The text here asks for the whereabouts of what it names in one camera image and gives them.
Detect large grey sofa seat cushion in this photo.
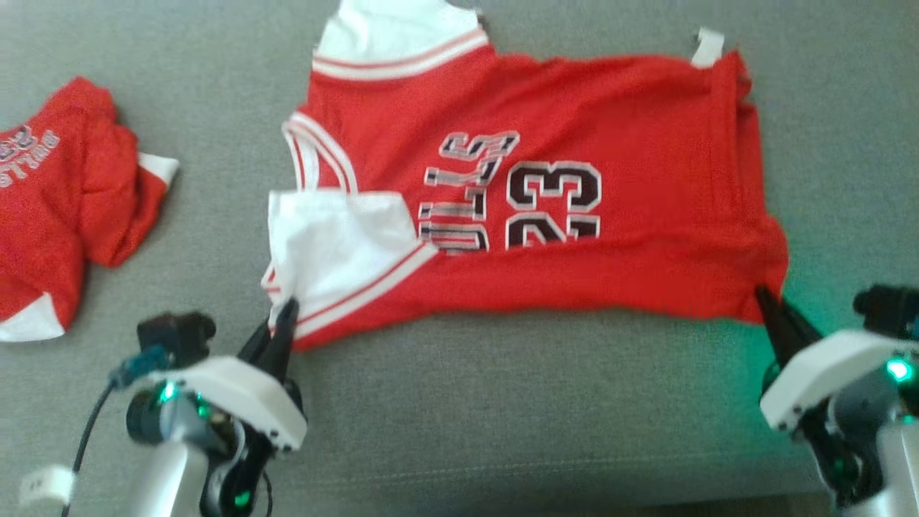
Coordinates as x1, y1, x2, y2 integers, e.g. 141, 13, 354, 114
0, 0, 919, 514

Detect black cable with teal plug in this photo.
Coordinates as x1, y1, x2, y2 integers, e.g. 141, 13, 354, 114
61, 347, 173, 517

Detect red basketball jersey number 23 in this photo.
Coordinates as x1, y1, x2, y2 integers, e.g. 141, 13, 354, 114
262, 0, 790, 353

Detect red shorts with white trim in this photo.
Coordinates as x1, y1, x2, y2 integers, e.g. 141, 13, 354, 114
0, 75, 180, 343

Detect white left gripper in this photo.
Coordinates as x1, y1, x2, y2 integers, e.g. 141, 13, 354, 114
126, 298, 309, 453

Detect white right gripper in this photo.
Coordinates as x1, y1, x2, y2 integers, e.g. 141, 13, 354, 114
755, 286, 919, 432

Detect white cable label tag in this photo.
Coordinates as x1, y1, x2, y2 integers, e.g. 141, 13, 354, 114
18, 465, 76, 507

